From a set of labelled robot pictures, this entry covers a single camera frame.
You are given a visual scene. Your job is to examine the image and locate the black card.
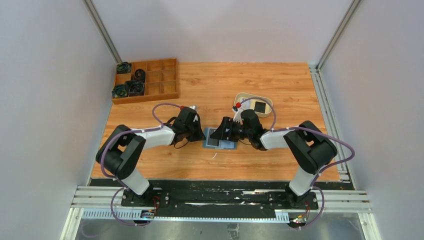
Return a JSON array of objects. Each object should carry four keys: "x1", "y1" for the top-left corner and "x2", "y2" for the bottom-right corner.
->
[{"x1": 254, "y1": 101, "x2": 267, "y2": 114}]

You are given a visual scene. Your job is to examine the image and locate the blue card holder wallet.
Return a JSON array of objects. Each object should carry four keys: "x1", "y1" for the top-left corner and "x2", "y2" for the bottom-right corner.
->
[{"x1": 202, "y1": 127, "x2": 237, "y2": 150}]

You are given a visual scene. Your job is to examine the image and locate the black coiled item bottom-left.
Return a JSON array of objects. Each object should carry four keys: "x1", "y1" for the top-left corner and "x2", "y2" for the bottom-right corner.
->
[{"x1": 112, "y1": 84, "x2": 128, "y2": 99}]

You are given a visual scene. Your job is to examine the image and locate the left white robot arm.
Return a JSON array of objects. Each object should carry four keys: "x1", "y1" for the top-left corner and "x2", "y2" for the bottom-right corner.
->
[{"x1": 95, "y1": 105, "x2": 206, "y2": 196}]

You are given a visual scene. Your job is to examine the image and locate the cream oval tray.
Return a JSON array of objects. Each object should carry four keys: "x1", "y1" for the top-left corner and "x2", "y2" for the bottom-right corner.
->
[{"x1": 234, "y1": 92, "x2": 273, "y2": 118}]

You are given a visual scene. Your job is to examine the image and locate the wooden compartment organizer box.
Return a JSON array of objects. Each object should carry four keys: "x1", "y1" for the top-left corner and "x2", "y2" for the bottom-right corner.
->
[{"x1": 111, "y1": 58, "x2": 181, "y2": 105}]

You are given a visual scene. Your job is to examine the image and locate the grey striped card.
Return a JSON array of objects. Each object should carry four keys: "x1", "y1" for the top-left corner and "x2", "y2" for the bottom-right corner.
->
[{"x1": 205, "y1": 137, "x2": 220, "y2": 148}]

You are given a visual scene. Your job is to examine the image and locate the large black coiled item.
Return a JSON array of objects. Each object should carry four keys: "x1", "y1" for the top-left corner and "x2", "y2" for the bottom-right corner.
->
[{"x1": 124, "y1": 80, "x2": 145, "y2": 97}]

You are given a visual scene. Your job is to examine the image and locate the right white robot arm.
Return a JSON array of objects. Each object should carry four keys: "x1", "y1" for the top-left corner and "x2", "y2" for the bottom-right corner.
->
[{"x1": 210, "y1": 109, "x2": 338, "y2": 197}]

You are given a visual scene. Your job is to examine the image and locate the black coiled item top-left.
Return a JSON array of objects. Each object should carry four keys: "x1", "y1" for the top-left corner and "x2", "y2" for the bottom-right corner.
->
[{"x1": 116, "y1": 61, "x2": 132, "y2": 75}]

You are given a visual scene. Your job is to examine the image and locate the black coiled item middle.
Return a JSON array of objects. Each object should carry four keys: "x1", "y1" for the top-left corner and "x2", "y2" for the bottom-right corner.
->
[{"x1": 134, "y1": 68, "x2": 146, "y2": 83}]

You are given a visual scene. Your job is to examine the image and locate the white printed card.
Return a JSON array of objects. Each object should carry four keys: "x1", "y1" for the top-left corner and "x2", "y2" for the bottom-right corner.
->
[{"x1": 239, "y1": 97, "x2": 252, "y2": 110}]

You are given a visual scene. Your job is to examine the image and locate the black mounting base rail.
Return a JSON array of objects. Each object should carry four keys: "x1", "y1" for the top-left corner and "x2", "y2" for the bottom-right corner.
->
[{"x1": 89, "y1": 178, "x2": 332, "y2": 220}]

